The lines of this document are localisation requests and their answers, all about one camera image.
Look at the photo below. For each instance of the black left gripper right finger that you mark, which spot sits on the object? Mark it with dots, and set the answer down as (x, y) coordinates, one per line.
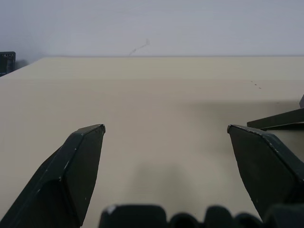
(266, 166)

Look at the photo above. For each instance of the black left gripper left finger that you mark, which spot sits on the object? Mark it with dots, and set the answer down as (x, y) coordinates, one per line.
(64, 175)

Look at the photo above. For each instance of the black-framed whiteboard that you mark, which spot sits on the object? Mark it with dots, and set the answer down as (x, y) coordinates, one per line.
(280, 118)

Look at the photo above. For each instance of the dark computer monitor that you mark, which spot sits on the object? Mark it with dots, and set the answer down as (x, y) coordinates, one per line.
(6, 63)

